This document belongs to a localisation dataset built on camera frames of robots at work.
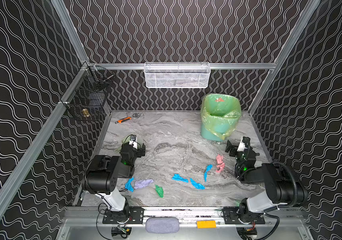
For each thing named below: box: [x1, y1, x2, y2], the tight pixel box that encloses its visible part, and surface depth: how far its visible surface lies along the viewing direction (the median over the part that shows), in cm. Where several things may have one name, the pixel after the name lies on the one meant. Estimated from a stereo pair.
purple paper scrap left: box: [134, 179, 154, 189], surface depth 87 cm
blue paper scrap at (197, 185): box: [189, 177, 206, 190], surface depth 86 cm
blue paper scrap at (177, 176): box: [172, 173, 189, 183], surface depth 89 cm
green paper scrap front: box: [154, 184, 164, 198], surface depth 83 cm
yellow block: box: [196, 220, 217, 229], surface depth 74 cm
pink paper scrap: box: [216, 153, 225, 173], surface depth 94 cm
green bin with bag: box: [200, 93, 242, 142], surface depth 90 cm
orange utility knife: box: [115, 113, 138, 124], surface depth 116 cm
